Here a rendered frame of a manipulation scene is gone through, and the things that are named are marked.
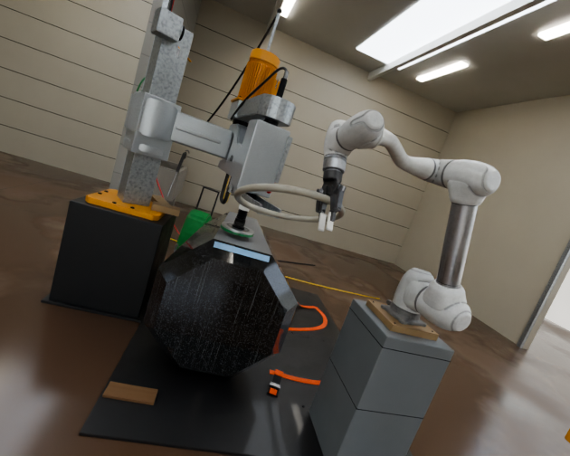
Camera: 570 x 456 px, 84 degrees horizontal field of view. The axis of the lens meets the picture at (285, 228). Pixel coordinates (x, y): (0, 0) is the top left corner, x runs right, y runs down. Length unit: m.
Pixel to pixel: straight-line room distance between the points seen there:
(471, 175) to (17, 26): 7.80
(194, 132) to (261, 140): 0.74
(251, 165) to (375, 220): 6.53
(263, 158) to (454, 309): 1.25
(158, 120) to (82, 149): 5.25
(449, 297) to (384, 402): 0.62
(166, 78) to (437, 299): 2.16
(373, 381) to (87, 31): 7.38
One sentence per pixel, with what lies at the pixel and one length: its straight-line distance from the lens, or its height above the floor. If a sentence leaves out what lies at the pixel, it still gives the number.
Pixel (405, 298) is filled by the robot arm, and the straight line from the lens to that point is 1.75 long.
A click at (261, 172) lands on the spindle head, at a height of 1.31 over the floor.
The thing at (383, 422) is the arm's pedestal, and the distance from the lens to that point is 1.92.
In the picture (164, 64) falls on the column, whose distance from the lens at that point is 2.55.
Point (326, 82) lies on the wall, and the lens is 7.63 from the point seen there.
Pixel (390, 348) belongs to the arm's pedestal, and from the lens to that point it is 1.66.
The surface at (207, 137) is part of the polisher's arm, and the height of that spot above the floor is 1.41.
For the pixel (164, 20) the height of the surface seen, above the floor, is 2.00.
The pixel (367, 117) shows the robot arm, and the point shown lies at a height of 1.61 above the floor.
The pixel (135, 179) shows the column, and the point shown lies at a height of 0.96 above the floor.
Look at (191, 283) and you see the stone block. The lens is 1.87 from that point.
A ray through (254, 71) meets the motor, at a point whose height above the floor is 1.98.
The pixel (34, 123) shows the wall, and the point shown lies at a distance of 7.93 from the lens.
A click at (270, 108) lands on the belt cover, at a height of 1.67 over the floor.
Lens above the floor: 1.36
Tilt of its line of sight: 10 degrees down
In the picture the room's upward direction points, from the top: 19 degrees clockwise
